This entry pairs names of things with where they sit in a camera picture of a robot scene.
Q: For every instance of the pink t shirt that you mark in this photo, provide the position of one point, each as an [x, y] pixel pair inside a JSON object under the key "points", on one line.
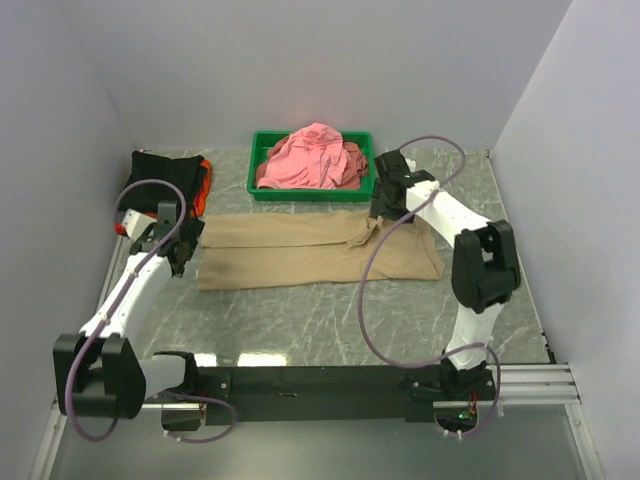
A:
{"points": [[312, 157]]}

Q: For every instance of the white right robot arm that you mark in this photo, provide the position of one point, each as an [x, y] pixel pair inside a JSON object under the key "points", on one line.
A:
{"points": [[485, 269]]}

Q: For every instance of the dusty rose t shirt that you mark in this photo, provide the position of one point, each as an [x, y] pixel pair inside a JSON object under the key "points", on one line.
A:
{"points": [[357, 167]]}

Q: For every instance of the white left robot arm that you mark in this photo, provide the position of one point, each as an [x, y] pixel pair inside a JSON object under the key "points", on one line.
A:
{"points": [[97, 372]]}

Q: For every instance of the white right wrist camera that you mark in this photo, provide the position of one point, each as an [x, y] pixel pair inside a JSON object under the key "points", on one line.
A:
{"points": [[411, 164]]}

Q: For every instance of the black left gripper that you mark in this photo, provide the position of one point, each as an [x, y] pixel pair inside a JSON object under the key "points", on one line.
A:
{"points": [[193, 233]]}

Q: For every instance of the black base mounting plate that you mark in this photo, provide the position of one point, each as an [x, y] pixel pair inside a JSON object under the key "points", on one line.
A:
{"points": [[308, 393]]}

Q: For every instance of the orange folded t shirt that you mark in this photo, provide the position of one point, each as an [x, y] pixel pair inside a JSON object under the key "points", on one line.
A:
{"points": [[204, 179]]}

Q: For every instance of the beige t shirt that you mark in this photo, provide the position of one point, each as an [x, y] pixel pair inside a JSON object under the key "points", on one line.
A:
{"points": [[264, 250]]}

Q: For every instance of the green plastic bin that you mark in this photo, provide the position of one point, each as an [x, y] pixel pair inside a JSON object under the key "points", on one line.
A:
{"points": [[263, 140]]}

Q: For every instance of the black folded t shirt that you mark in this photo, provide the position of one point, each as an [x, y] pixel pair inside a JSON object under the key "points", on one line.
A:
{"points": [[181, 172]]}

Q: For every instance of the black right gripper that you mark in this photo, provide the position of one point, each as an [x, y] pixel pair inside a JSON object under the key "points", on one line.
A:
{"points": [[378, 207]]}

